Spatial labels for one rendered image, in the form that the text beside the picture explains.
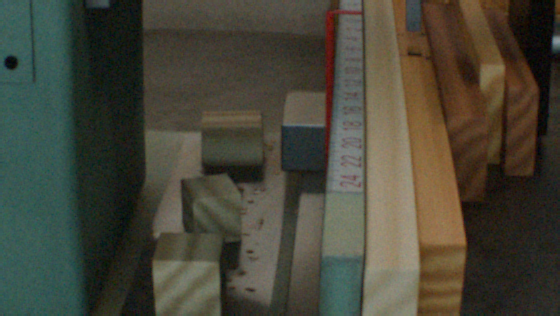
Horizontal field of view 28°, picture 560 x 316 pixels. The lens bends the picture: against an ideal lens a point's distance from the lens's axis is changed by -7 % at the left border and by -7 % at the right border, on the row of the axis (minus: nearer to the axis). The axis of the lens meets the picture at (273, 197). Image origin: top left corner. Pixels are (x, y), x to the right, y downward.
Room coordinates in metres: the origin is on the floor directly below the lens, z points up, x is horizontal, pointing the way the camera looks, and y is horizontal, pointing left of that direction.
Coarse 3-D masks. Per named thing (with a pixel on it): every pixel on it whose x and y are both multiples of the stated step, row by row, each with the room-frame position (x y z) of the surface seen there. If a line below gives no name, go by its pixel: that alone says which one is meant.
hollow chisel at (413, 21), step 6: (408, 0) 0.66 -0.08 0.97; (414, 0) 0.66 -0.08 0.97; (420, 0) 0.66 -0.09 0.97; (408, 6) 0.66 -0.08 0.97; (414, 6) 0.66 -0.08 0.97; (420, 6) 0.66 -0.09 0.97; (408, 12) 0.66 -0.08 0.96; (414, 12) 0.66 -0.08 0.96; (420, 12) 0.66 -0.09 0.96; (408, 18) 0.66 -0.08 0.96; (414, 18) 0.66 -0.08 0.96; (420, 18) 0.66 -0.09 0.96; (408, 24) 0.66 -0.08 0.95; (414, 24) 0.66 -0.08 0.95; (420, 24) 0.66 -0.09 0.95; (408, 30) 0.66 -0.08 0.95; (414, 30) 0.66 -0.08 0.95; (420, 30) 0.66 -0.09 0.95
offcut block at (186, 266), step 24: (168, 240) 0.61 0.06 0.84; (192, 240) 0.61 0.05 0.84; (216, 240) 0.61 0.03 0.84; (168, 264) 0.59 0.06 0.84; (192, 264) 0.59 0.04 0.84; (216, 264) 0.59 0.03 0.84; (168, 288) 0.59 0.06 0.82; (192, 288) 0.59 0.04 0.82; (216, 288) 0.59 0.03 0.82; (168, 312) 0.59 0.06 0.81; (192, 312) 0.59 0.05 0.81; (216, 312) 0.59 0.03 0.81
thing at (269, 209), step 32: (160, 160) 0.83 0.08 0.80; (192, 160) 0.83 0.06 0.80; (160, 192) 0.77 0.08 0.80; (256, 192) 0.77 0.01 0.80; (288, 192) 0.77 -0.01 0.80; (128, 224) 0.72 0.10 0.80; (160, 224) 0.72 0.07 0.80; (256, 224) 0.72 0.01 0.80; (288, 224) 0.72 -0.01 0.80; (128, 256) 0.67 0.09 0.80; (256, 256) 0.67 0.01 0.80; (288, 256) 0.67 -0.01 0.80; (128, 288) 0.63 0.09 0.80; (256, 288) 0.63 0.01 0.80
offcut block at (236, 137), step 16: (208, 112) 0.85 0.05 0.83; (224, 112) 0.85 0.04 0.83; (240, 112) 0.85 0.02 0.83; (256, 112) 0.85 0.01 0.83; (208, 128) 0.82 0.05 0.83; (224, 128) 0.82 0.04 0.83; (240, 128) 0.82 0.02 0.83; (256, 128) 0.82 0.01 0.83; (208, 144) 0.82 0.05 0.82; (224, 144) 0.82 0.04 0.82; (240, 144) 0.82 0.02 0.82; (256, 144) 0.82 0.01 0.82; (208, 160) 0.82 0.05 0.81; (224, 160) 0.82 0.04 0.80; (240, 160) 0.82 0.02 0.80; (256, 160) 0.82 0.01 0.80
